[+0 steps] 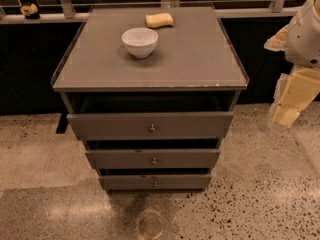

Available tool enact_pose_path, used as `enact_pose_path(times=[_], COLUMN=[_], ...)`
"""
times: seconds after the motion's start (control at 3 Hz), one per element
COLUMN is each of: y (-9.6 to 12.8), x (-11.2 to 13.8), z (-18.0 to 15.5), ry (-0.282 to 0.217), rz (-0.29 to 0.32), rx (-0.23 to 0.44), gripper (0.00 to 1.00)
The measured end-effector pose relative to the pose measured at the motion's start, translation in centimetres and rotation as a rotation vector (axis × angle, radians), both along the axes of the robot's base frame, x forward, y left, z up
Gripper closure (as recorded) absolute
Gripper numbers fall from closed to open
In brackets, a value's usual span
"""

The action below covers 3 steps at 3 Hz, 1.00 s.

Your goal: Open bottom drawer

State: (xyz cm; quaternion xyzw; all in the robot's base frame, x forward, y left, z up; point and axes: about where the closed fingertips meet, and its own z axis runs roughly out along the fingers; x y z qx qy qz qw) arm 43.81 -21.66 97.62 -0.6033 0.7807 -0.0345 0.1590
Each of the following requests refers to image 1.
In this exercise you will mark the yellow sponge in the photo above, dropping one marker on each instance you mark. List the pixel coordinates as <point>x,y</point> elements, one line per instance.
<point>159,20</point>

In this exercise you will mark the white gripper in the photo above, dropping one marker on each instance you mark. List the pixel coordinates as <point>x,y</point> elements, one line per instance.
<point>304,40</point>

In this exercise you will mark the round floor drain cover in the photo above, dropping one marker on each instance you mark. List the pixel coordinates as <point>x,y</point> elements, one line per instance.
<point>150,226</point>

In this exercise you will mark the grey drawer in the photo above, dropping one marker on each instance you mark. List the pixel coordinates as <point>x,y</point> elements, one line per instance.
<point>155,182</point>
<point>150,126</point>
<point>153,158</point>

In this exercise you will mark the grey bottom drawer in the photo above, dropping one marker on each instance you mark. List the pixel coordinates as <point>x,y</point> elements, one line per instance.
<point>155,182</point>

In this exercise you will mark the grey drawer cabinet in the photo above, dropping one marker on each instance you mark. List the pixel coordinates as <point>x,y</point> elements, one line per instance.
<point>193,68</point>

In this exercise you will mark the white ceramic bowl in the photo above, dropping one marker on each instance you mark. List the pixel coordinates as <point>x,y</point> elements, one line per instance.
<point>140,42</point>

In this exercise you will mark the grey top drawer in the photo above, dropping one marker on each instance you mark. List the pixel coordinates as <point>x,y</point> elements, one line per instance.
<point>150,126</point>

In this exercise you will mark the grey middle drawer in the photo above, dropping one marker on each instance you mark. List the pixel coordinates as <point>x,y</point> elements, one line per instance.
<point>153,158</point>

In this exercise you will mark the small yellow black object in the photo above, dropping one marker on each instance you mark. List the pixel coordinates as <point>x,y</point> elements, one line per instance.
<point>30,11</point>

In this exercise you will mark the metal window railing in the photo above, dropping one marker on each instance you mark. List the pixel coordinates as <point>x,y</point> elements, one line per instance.
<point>50,17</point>

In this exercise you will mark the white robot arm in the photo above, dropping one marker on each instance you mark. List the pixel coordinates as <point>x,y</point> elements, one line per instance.
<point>300,40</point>

